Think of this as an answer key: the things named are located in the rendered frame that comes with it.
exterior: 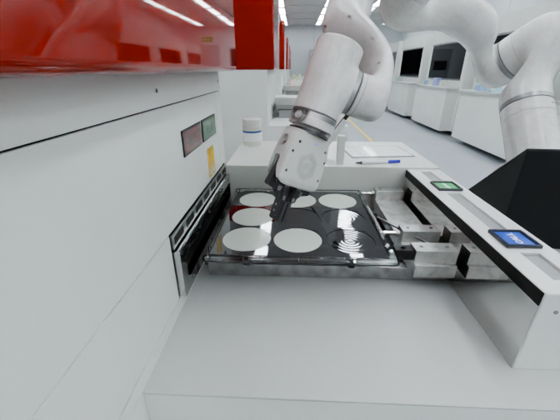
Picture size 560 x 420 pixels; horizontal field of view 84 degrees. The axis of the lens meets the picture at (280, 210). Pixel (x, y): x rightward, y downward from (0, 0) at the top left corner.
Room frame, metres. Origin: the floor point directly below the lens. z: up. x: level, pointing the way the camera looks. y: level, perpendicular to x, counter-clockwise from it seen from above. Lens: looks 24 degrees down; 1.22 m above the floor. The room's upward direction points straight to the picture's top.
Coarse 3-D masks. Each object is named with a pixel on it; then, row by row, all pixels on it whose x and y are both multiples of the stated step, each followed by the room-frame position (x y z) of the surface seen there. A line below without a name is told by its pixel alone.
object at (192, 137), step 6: (198, 126) 0.66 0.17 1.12; (186, 132) 0.58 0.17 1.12; (192, 132) 0.62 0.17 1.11; (198, 132) 0.66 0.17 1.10; (186, 138) 0.58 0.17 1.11; (192, 138) 0.62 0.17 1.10; (198, 138) 0.65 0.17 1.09; (186, 144) 0.57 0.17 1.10; (192, 144) 0.61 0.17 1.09; (198, 144) 0.65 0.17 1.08; (186, 150) 0.57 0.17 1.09
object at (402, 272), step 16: (224, 272) 0.55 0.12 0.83; (240, 272) 0.55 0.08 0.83; (256, 272) 0.55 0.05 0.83; (272, 272) 0.55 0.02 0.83; (288, 272) 0.55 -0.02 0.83; (304, 272) 0.54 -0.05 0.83; (320, 272) 0.54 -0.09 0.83; (336, 272) 0.54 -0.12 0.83; (352, 272) 0.54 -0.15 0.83; (368, 272) 0.54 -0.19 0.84; (384, 272) 0.54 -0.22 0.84; (400, 272) 0.54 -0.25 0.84
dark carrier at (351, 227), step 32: (320, 192) 0.83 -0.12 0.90; (352, 192) 0.83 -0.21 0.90; (224, 224) 0.63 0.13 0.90; (288, 224) 0.64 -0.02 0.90; (320, 224) 0.63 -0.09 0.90; (352, 224) 0.64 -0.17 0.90; (288, 256) 0.50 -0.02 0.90; (320, 256) 0.50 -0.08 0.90; (352, 256) 0.50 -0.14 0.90; (384, 256) 0.50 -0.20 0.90
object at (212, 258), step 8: (208, 256) 0.50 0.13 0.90; (216, 256) 0.50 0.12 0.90; (224, 256) 0.50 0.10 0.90; (232, 256) 0.50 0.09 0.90; (240, 256) 0.50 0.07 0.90; (248, 256) 0.50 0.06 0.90; (256, 256) 0.50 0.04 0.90; (264, 256) 0.50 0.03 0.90; (272, 256) 0.50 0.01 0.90; (312, 264) 0.49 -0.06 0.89; (320, 264) 0.49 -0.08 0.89; (328, 264) 0.48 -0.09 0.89; (336, 264) 0.48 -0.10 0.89; (344, 264) 0.48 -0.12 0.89; (352, 264) 0.48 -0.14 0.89; (360, 264) 0.48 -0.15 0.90; (368, 264) 0.48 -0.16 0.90; (376, 264) 0.48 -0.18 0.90; (384, 264) 0.48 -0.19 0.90; (392, 264) 0.48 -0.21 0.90
